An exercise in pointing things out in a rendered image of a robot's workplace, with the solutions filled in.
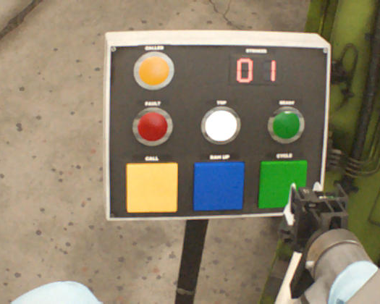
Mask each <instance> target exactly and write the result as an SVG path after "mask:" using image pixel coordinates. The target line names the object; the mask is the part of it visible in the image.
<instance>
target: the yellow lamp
mask: <svg viewBox="0 0 380 304"><path fill-rule="evenodd" d="M138 74H139V77H140V79H141V80H142V81H143V82H144V83H146V84H148V85H159V84H161V83H163V81H165V80H166V79H167V78H168V76H169V65H168V64H167V63H166V61H165V60H164V59H162V58H161V57H158V56H151V57H148V58H147V59H145V60H144V61H143V62H142V63H141V65H140V68H139V73H138Z"/></svg>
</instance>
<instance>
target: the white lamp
mask: <svg viewBox="0 0 380 304"><path fill-rule="evenodd" d="M235 128H236V122H235V119H234V117H233V116H232V115H231V114H230V113H229V112H225V111H218V112H215V113H214V114H212V115H211V116H210V117H209V118H208V120H207V123H206V131H207V133H208V135H209V136H211V137H212V138H213V139H215V140H226V139H227V138H230V137H231V136H232V135H233V133H234V132H235Z"/></svg>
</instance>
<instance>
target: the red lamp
mask: <svg viewBox="0 0 380 304"><path fill-rule="evenodd" d="M167 127H168V125H167V121H166V119H165V118H164V116H163V115H162V114H160V113H157V112H149V113H147V114H146V115H144V116H143V117H142V118H141V119H140V121H139V123H138V126H137V129H138V134H140V136H141V137H142V138H143V139H145V140H147V141H157V140H160V139H162V138H163V137H164V136H165V134H166V131H167Z"/></svg>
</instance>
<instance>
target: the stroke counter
mask: <svg viewBox="0 0 380 304"><path fill-rule="evenodd" d="M240 62H249V63H250V67H249V69H240ZM264 62H272V69H263V64H264ZM274 68H275V62H273V59H264V61H263V62H261V70H263V72H261V80H262V81H263V82H271V81H272V80H274V72H272V70H274ZM237 69H239V70H240V71H237V75H238V80H240V82H249V80H251V76H252V71H250V69H252V62H250V61H249V59H240V61H238V63H237ZM240 72H249V79H240ZM264 72H272V73H271V80H263V73H264Z"/></svg>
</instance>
